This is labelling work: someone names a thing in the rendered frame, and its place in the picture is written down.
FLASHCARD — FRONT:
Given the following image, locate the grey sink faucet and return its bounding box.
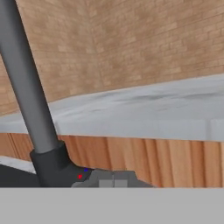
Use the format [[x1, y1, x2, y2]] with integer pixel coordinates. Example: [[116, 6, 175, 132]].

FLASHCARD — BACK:
[[0, 0, 95, 188]]

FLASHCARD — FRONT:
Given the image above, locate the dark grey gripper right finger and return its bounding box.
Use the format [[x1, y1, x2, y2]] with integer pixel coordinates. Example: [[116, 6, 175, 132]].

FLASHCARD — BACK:
[[113, 170, 156, 188]]

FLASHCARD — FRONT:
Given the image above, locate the wooden cupboard run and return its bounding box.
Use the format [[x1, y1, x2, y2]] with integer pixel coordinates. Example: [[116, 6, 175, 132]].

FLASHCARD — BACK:
[[0, 132, 224, 188]]

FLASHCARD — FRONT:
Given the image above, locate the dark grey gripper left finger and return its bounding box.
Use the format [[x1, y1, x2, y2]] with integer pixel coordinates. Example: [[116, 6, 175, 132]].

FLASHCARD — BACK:
[[72, 169, 115, 188]]

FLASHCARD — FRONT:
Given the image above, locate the dark sink basin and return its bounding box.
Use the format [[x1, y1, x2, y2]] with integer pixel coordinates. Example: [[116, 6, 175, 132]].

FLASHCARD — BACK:
[[0, 164, 41, 188]]

